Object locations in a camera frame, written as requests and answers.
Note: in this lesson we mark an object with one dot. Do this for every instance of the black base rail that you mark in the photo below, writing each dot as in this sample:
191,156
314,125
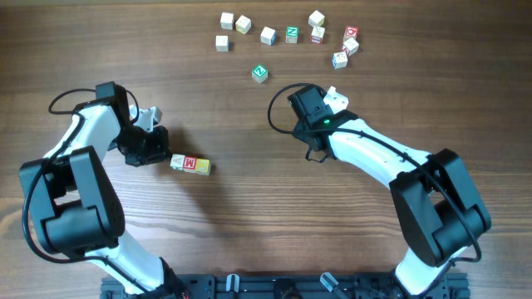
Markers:
361,285

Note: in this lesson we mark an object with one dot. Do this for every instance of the yellow K wooden block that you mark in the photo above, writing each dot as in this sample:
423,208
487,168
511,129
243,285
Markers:
203,166

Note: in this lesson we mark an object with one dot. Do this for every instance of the wooden block left lower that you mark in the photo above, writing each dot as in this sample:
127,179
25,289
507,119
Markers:
222,43

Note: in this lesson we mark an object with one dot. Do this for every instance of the green N wooden block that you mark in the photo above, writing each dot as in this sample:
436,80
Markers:
291,35

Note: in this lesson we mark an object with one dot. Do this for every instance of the red O wooden block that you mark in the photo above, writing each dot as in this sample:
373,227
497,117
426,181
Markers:
350,32

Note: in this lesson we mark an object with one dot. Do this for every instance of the red sided wooden block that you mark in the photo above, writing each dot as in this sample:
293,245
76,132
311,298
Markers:
350,46

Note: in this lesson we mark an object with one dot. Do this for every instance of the plain wooden block far left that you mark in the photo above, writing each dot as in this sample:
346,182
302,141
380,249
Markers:
227,20

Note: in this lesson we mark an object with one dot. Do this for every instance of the red M wooden block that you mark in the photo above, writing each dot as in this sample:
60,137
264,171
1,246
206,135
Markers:
189,164

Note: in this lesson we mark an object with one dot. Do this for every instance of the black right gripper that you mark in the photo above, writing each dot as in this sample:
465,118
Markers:
300,125

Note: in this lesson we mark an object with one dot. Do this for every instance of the plain wooden block top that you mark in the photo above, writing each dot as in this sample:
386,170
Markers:
316,19

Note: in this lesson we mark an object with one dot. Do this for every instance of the teal picture wooden block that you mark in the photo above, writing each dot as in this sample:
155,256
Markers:
177,161

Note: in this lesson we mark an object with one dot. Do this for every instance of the green Z wooden block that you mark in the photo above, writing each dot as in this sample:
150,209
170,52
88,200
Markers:
260,73

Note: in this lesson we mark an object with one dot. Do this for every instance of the yellow edged wooden block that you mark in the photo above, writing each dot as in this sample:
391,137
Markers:
243,24

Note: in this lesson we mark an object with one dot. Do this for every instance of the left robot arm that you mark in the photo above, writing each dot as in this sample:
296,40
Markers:
71,212

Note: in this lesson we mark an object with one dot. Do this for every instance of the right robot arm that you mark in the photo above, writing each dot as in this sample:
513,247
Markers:
439,208

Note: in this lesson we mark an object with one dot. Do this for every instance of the plain wooden block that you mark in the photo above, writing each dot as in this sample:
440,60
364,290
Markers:
316,19
227,20

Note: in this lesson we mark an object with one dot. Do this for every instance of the blue edged wooden block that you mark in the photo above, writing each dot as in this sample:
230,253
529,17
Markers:
268,36

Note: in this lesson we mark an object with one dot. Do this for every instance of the blue sided wooden block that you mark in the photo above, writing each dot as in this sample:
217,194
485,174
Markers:
339,60

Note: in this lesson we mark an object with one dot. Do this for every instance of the red edged picture block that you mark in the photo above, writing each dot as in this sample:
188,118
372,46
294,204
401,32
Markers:
317,34

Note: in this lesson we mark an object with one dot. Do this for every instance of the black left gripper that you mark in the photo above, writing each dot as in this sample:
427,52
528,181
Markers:
158,154

